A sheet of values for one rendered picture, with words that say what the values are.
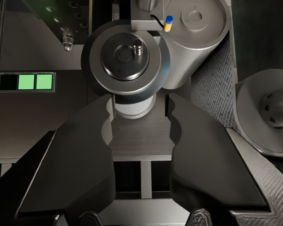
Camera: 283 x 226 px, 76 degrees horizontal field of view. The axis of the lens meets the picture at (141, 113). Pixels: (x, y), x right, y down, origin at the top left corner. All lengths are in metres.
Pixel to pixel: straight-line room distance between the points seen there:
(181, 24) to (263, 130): 0.22
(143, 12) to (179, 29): 0.07
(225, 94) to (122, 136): 0.37
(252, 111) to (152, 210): 0.45
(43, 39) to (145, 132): 1.77
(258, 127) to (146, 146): 0.36
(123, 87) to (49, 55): 1.85
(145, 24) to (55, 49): 1.85
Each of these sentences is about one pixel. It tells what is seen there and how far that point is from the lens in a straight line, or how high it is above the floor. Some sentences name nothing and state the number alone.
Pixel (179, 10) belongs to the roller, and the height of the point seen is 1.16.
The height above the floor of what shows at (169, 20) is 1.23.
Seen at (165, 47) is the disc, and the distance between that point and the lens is 0.32.
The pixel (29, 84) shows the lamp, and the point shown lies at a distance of 0.73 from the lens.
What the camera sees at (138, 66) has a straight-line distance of 0.29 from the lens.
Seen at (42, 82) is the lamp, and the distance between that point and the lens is 0.71.
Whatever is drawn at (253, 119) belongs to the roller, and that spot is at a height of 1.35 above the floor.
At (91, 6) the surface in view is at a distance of 0.38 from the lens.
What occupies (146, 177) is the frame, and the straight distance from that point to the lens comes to 0.63.
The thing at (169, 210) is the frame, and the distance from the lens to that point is 0.67.
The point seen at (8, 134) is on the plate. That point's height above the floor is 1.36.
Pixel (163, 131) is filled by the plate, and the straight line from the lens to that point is 0.62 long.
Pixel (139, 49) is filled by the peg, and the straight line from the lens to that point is 0.28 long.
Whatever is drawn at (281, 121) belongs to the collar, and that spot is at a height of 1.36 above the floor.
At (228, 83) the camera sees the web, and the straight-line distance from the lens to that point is 0.35.
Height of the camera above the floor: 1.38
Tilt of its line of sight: 7 degrees down
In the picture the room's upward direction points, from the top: 179 degrees clockwise
